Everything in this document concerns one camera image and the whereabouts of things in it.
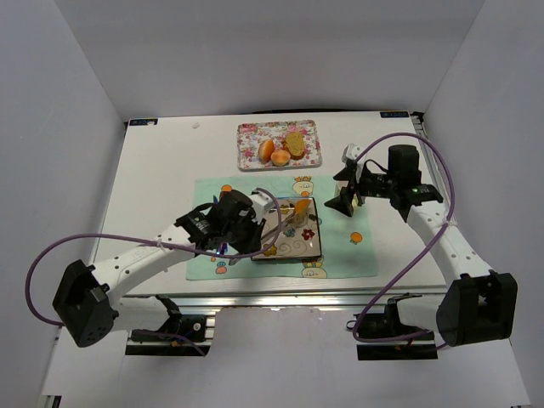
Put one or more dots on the orange half bun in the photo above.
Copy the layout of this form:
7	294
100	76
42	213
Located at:
265	150

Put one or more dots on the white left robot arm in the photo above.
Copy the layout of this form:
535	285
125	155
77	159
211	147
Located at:
92	299

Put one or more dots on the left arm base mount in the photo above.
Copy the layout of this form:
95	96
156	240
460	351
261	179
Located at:
179	335

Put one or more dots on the blue corner label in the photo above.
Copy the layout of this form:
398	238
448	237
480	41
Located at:
394	114
143	122

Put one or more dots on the right blue corner label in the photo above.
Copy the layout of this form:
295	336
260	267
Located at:
394	114

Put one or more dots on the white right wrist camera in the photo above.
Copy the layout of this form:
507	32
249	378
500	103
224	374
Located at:
352	161

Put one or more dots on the left blue corner label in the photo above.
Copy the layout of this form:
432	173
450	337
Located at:
143	122

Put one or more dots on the floral serving tray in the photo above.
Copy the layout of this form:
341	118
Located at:
251	134

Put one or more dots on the square floral ceramic plate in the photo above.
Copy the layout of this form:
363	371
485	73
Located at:
300	239

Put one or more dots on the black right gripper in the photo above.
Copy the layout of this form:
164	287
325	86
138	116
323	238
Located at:
354	187

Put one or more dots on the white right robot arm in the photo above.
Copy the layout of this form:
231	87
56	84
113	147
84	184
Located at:
479	305

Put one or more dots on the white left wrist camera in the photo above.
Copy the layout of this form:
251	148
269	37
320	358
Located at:
262	202

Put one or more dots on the seeded bread slice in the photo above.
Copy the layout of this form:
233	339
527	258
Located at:
294	144

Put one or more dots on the brown long bread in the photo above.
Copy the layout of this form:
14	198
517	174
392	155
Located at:
301	206

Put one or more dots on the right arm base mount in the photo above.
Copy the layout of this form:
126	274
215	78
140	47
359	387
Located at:
392	340

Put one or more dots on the round golden muffin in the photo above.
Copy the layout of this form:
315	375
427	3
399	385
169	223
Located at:
280	158

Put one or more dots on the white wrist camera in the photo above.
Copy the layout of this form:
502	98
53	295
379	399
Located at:
262	202
352	161

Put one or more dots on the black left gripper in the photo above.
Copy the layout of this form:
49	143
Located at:
249	237

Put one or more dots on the iridescent knife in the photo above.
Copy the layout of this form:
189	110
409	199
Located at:
222	249

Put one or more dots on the mint green cartoon placemat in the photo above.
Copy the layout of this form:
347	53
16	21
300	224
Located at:
346	243

